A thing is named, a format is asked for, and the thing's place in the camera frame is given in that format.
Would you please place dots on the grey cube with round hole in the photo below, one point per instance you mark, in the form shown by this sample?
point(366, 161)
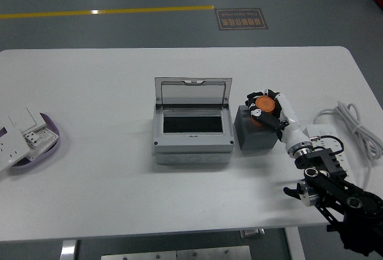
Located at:
point(254, 140)

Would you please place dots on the orange cylinder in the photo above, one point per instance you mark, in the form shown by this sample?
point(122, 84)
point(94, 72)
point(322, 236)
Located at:
point(264, 104)

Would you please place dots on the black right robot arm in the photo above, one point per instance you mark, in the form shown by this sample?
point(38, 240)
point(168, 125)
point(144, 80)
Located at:
point(326, 159)

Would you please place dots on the white power strip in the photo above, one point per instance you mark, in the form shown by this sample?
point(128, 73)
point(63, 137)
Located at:
point(324, 129)

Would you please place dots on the white switch panel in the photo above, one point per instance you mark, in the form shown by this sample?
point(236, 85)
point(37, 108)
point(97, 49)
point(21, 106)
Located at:
point(25, 119)

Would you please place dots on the purple tray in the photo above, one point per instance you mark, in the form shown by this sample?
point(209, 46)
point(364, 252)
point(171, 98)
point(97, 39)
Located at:
point(45, 156)

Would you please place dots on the metal base plate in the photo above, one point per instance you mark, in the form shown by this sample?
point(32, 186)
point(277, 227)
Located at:
point(179, 254)

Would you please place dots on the grey table bracket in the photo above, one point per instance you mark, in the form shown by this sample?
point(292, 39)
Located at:
point(252, 233)

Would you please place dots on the white breaker module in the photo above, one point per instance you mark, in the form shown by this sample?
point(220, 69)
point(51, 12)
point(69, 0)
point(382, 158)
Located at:
point(36, 138)

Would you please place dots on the white socket panel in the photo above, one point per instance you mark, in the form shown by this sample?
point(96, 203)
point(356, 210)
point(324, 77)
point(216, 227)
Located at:
point(12, 149)

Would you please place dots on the clear hinged box lid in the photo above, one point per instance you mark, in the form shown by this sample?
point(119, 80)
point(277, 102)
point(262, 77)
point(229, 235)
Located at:
point(191, 93)

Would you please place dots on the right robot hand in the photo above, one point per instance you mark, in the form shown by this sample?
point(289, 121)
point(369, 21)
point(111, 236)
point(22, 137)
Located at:
point(294, 135)

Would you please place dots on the grey plastic enclosure box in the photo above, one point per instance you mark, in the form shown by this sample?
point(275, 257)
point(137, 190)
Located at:
point(191, 146)

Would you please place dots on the white table leg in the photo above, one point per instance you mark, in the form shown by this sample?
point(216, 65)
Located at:
point(68, 251)
point(296, 245)

